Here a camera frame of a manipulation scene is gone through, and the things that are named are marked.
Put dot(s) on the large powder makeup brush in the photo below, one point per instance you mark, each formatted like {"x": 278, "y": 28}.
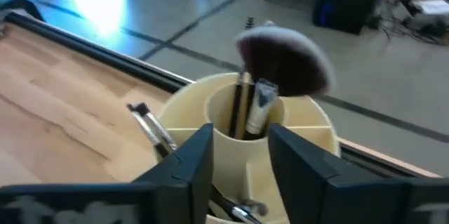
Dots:
{"x": 284, "y": 62}

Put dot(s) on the white flat sheet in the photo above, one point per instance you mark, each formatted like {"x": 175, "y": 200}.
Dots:
{"x": 431, "y": 6}

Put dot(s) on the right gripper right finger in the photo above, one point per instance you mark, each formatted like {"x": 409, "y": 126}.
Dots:
{"x": 301, "y": 182}

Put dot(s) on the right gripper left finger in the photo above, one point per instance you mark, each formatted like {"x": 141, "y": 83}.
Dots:
{"x": 189, "y": 182}

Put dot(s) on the cream round brush organizer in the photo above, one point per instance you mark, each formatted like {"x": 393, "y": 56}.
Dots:
{"x": 189, "y": 111}

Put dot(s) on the black computer tower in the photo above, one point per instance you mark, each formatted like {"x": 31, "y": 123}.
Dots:
{"x": 345, "y": 3}

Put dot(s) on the black spoolie makeup brush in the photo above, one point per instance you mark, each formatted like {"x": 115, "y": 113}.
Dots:
{"x": 235, "y": 111}

